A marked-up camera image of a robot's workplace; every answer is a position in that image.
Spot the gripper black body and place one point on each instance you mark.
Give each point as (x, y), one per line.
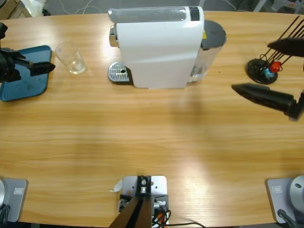
(7, 69)

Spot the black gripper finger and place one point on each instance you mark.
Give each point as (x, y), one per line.
(289, 46)
(41, 68)
(17, 55)
(266, 96)

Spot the clear drinking glass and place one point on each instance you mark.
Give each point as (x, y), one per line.
(71, 61)

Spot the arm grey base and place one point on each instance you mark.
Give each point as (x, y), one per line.
(278, 192)
(14, 192)

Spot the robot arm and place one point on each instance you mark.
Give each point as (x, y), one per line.
(2, 31)

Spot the blue coffee capsule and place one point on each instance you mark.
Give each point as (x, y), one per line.
(268, 73)

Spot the red coffee capsule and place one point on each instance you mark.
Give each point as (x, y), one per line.
(276, 66)

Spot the white capsule coffee machine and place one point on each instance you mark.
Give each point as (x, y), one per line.
(156, 54)

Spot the teal plastic tray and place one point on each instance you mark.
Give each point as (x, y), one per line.
(23, 88)

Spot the black capsule holder with rods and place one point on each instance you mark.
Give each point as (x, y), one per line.
(255, 69)

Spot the white plastic stool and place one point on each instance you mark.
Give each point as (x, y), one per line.
(282, 6)

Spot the brown cardboard box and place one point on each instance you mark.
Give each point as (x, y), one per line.
(12, 12)

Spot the white plastic bag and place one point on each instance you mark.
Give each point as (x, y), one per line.
(33, 6)

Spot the clear water tank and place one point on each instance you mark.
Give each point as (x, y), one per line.
(209, 59)

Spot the white paper tab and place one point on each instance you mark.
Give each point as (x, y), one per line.
(117, 186)

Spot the white mount block dark post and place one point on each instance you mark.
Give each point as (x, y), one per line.
(158, 184)

